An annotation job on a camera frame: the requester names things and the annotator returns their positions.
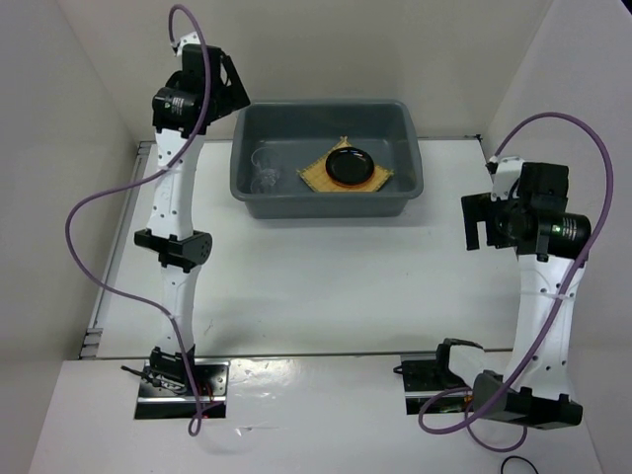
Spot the purple cable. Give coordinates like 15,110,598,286
418,112,615,453
65,4,223,436

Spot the woven bamboo mat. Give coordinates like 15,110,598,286
298,136,394,193

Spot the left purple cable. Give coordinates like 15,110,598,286
65,4,223,436

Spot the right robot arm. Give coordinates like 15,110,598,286
433,156,592,430

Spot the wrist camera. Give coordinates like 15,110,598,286
170,32,200,57
486,156,524,201

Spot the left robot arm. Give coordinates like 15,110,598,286
134,39,250,395

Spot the black cable loop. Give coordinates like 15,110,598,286
502,454,542,474

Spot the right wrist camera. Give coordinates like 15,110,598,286
486,156,524,201

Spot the black plate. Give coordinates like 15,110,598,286
325,146,375,186

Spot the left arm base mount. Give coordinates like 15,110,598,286
120,358,229,420

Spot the clear plastic cup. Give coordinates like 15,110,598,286
251,146,281,184
250,168,281,195

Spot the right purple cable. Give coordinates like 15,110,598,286
418,112,615,453

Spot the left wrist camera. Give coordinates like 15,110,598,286
170,32,200,57

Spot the grey plastic bin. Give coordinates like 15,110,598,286
230,99,424,219

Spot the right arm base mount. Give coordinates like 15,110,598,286
393,347,503,415

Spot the orange plate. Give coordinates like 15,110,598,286
330,180,370,190

